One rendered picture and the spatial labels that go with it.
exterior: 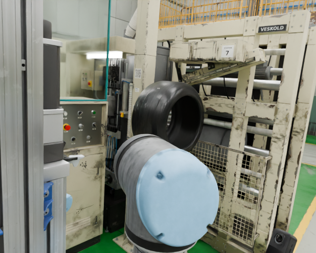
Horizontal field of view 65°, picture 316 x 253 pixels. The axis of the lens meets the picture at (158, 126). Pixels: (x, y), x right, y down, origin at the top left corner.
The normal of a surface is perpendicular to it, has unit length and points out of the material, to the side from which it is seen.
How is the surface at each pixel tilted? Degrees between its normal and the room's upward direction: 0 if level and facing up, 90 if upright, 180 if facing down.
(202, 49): 90
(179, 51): 90
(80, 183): 90
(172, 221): 82
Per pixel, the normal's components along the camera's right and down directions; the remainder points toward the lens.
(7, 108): 0.76, 0.18
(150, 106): -0.61, -0.33
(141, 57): -0.69, 0.07
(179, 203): 0.41, 0.06
